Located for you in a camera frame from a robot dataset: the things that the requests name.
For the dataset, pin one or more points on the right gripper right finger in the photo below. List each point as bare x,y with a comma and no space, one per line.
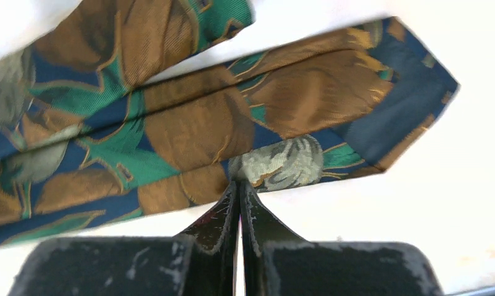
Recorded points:
277,261

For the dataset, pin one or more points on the brown green patterned tie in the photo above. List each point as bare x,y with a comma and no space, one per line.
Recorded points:
85,141

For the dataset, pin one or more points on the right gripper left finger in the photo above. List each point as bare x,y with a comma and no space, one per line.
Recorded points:
198,261

